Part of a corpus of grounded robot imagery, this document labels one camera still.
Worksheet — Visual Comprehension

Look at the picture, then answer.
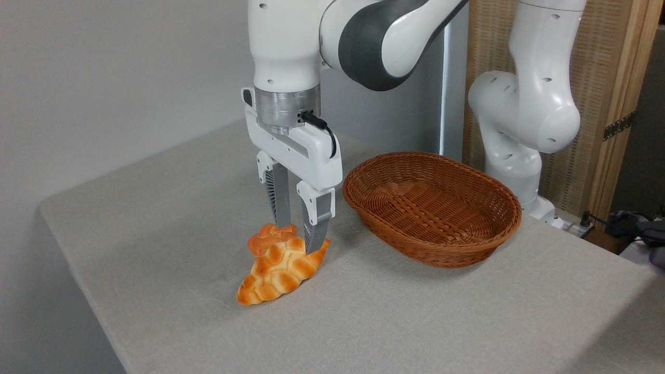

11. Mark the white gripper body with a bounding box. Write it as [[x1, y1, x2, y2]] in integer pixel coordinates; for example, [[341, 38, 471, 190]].
[[242, 87, 343, 192]]

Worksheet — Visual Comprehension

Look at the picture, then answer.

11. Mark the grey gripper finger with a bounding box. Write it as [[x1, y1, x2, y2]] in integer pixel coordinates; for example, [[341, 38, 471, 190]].
[[256, 151, 292, 229], [296, 180, 336, 255]]

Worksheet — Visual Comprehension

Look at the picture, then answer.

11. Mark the braided golden bread loaf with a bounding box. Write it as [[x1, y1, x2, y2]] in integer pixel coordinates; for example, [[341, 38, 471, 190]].
[[237, 236, 332, 306]]

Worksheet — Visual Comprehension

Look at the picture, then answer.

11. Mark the orange muffin shaped bread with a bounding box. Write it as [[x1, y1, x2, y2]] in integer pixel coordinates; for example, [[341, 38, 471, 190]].
[[247, 223, 298, 258]]

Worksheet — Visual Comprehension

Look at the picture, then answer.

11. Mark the brown wicker basket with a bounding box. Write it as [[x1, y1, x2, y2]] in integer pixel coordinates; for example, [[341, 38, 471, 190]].
[[342, 152, 523, 269]]

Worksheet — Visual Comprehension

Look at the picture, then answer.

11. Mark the brown wooden block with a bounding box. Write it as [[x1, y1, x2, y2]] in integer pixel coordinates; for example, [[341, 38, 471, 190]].
[[583, 229, 632, 256]]

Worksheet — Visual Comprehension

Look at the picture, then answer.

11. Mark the dark blue bundle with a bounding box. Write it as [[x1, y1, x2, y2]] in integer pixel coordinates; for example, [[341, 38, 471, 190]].
[[609, 209, 650, 234]]

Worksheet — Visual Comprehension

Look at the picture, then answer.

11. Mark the dark metal hinge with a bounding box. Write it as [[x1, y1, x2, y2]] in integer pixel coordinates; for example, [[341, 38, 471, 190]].
[[603, 112, 635, 142]]

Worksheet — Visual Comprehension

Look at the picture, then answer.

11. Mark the white side table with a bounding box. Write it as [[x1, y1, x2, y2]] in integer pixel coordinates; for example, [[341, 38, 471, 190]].
[[619, 242, 665, 276]]

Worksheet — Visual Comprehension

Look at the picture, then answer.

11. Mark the grey bag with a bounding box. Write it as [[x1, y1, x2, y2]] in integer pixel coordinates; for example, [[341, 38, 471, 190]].
[[638, 218, 665, 270]]

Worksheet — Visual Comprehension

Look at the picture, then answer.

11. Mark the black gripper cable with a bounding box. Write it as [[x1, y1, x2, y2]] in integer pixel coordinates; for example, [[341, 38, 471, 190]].
[[300, 111, 338, 159]]

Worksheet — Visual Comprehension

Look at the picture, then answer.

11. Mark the white vertical post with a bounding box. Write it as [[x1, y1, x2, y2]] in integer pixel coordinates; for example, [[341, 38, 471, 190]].
[[439, 10, 470, 162]]

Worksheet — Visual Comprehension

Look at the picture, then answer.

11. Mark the black plug with cable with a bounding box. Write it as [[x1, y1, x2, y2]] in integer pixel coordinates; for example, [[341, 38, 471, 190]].
[[580, 210, 665, 245]]

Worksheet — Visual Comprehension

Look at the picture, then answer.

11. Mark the woven screen with wooden frame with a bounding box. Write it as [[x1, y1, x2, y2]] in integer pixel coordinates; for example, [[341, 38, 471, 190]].
[[462, 0, 665, 221]]

